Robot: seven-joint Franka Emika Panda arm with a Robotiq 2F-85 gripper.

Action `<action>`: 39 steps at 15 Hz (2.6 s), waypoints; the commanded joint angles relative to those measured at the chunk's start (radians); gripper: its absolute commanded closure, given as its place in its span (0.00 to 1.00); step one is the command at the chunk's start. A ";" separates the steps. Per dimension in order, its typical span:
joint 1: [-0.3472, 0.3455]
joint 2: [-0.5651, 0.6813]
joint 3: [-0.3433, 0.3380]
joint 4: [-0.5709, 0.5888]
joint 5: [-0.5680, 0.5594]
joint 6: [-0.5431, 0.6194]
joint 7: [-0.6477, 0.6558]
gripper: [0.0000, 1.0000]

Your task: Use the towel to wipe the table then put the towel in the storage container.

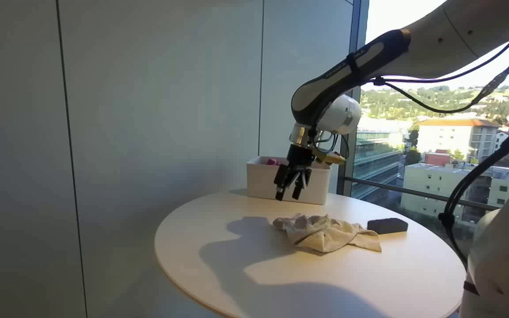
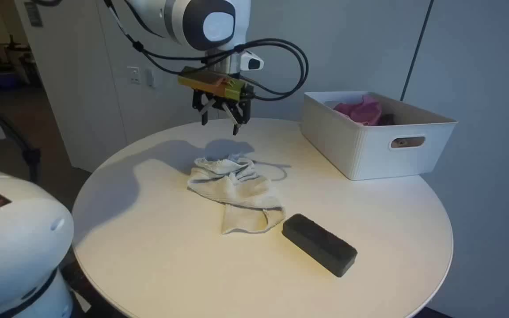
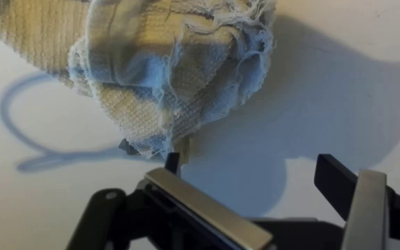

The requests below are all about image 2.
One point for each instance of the black rectangular block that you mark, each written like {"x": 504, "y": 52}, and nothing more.
{"x": 320, "y": 245}

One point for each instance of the beige towel with grey stripes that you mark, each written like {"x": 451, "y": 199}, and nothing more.
{"x": 251, "y": 206}

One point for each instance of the white plastic storage container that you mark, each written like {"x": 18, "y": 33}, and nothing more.
{"x": 408, "y": 146}

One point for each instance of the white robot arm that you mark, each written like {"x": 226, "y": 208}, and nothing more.
{"x": 37, "y": 231}

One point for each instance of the pink cloth in container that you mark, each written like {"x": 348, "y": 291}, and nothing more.
{"x": 366, "y": 112}

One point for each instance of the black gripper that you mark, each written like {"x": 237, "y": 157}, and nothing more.
{"x": 219, "y": 88}

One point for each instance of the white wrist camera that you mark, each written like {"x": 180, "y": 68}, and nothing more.
{"x": 249, "y": 61}

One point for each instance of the white wall outlet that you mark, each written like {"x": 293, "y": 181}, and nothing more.
{"x": 134, "y": 75}

